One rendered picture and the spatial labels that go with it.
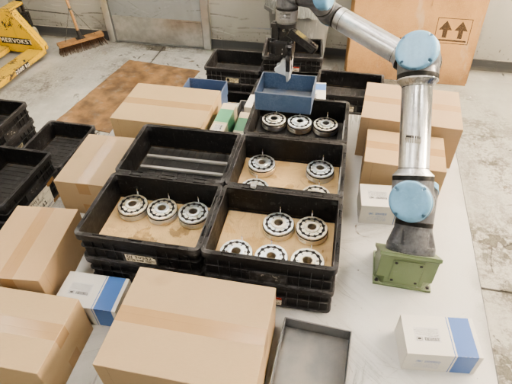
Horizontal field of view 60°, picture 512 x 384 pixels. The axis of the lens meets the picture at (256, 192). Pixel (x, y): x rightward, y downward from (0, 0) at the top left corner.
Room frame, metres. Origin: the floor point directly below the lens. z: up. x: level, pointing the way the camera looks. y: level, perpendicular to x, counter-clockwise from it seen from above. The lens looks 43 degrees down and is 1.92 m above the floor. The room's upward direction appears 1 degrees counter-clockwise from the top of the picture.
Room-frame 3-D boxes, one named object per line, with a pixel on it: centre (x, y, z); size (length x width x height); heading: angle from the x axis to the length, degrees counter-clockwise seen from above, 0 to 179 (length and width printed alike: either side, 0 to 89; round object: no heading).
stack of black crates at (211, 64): (2.94, 0.12, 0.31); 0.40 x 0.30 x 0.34; 77
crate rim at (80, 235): (1.01, 0.33, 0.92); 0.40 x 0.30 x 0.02; 78
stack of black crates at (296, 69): (2.86, -0.27, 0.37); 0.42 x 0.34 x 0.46; 77
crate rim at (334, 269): (0.93, -0.06, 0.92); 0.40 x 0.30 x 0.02; 78
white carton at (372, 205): (1.19, -0.49, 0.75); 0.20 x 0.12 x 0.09; 83
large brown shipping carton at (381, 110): (1.64, -0.68, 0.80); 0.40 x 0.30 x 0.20; 74
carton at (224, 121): (1.60, 0.13, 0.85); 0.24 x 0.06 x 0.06; 166
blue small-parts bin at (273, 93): (1.42, -0.12, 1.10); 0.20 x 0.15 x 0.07; 77
